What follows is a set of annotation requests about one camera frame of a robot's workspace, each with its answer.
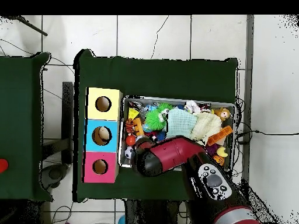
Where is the mint green muslin cloth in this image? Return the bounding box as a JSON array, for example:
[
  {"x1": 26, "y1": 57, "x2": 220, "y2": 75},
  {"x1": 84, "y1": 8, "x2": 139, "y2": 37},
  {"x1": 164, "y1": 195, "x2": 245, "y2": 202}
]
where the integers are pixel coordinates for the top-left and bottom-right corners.
[{"x1": 165, "y1": 108, "x2": 198, "y2": 139}]

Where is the shallow clear mesh bin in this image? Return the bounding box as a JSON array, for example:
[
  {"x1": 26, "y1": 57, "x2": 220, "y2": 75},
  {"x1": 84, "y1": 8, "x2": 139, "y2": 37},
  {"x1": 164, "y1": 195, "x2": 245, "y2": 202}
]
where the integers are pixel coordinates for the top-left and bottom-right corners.
[{"x1": 120, "y1": 96, "x2": 236, "y2": 174}]

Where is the wooden box with three holes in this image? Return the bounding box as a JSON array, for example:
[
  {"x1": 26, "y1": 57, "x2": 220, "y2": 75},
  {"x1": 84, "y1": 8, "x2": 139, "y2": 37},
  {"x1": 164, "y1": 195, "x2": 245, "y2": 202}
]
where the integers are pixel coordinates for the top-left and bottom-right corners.
[{"x1": 83, "y1": 86, "x2": 123, "y2": 184}]

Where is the large green spiky ball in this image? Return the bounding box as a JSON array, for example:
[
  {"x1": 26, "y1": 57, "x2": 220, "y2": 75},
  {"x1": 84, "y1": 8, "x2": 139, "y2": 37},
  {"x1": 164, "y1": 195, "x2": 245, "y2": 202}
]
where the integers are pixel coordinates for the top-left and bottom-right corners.
[{"x1": 144, "y1": 110, "x2": 167, "y2": 132}]

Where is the orange toy block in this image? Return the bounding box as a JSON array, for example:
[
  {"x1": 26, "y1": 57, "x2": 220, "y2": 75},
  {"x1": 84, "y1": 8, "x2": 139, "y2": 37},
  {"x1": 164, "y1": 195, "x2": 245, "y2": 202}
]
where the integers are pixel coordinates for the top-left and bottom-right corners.
[{"x1": 133, "y1": 118, "x2": 145, "y2": 138}]

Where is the yellow cheese wedge toy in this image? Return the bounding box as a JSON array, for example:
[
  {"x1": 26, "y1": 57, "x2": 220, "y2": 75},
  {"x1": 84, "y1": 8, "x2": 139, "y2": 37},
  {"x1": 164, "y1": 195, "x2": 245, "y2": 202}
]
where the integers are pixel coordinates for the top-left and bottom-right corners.
[{"x1": 128, "y1": 107, "x2": 140, "y2": 122}]

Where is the orange tiger plush toy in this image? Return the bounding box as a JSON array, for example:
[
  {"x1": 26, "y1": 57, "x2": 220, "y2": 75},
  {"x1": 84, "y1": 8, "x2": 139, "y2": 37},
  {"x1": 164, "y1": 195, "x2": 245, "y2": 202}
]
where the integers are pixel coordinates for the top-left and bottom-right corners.
[{"x1": 124, "y1": 120, "x2": 137, "y2": 135}]

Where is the small green spiky ball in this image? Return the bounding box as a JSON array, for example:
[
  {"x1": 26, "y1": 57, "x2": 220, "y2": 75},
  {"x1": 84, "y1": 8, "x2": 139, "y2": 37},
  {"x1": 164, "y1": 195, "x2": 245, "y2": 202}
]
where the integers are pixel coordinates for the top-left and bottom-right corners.
[{"x1": 157, "y1": 102, "x2": 173, "y2": 115}]

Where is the small red ball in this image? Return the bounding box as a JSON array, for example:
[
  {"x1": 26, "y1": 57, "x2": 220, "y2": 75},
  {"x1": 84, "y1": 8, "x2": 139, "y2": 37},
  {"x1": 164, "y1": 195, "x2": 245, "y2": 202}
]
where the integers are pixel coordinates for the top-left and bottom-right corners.
[{"x1": 125, "y1": 135, "x2": 137, "y2": 147}]

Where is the small soccer ball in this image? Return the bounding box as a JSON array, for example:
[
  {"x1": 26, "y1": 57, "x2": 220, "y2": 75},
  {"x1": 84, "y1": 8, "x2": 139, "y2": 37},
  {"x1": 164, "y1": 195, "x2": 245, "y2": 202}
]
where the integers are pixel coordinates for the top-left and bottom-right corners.
[{"x1": 124, "y1": 146, "x2": 136, "y2": 160}]

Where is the cream muslin cloth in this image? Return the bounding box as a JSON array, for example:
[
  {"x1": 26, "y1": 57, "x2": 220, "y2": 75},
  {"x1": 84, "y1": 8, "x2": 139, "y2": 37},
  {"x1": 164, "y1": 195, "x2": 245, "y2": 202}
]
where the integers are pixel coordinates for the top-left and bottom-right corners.
[{"x1": 190, "y1": 111, "x2": 223, "y2": 145}]

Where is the orange plastic toy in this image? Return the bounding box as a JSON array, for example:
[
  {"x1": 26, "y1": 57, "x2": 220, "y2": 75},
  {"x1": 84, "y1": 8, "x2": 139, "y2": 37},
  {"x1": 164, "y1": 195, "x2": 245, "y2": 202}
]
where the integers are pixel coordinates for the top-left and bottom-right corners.
[{"x1": 207, "y1": 125, "x2": 234, "y2": 147}]

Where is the small brown plush doll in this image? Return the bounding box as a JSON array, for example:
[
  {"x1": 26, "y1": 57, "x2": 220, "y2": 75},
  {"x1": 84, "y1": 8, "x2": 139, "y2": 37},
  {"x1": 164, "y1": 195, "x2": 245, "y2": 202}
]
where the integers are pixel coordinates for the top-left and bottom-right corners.
[{"x1": 214, "y1": 107, "x2": 232, "y2": 122}]

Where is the green cloth side table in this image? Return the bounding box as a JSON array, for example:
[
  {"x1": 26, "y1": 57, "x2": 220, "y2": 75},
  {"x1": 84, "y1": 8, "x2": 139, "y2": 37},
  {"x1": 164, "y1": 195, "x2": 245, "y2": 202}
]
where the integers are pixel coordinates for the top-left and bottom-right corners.
[{"x1": 0, "y1": 52, "x2": 51, "y2": 201}]

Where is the small red round object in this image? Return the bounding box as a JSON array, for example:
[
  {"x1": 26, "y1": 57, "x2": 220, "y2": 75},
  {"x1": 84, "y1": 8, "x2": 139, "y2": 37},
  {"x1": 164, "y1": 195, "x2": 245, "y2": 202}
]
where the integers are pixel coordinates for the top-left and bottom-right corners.
[{"x1": 0, "y1": 158, "x2": 9, "y2": 173}]

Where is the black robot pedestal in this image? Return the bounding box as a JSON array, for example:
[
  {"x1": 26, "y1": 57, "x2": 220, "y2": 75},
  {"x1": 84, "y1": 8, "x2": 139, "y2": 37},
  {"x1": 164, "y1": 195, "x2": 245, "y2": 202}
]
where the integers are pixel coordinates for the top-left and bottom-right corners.
[{"x1": 123, "y1": 199, "x2": 190, "y2": 224}]

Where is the black cable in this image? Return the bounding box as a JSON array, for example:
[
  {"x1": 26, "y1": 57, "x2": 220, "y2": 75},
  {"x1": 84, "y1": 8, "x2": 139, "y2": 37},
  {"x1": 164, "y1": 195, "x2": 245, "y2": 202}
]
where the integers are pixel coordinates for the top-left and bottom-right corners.
[{"x1": 235, "y1": 129, "x2": 299, "y2": 142}]

